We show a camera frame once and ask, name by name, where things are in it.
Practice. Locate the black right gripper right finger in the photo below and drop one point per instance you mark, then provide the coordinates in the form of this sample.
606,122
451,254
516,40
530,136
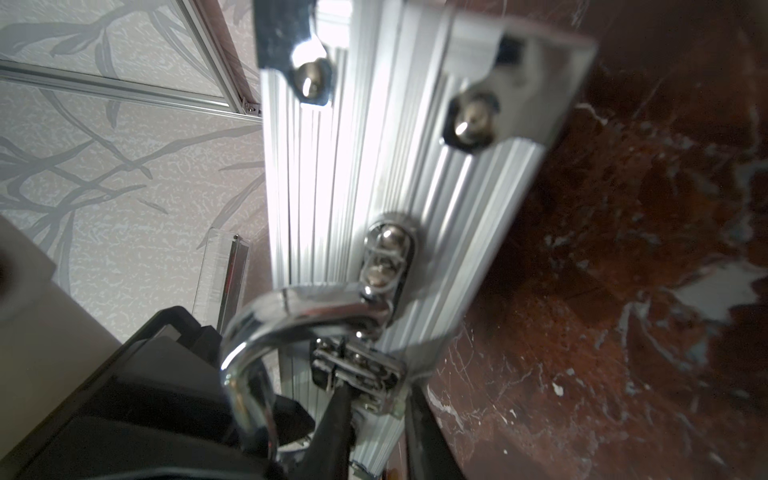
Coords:
428,453

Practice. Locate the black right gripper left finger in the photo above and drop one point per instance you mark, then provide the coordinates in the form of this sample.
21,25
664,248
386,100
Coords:
327,457

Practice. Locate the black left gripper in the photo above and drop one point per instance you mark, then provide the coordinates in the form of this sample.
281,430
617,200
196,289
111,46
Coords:
153,410

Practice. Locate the silver aluminium poker case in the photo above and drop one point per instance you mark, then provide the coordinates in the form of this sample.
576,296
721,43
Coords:
401,138

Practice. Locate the clear plastic wall tray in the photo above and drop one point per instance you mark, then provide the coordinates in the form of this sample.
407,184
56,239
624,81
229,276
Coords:
221,279

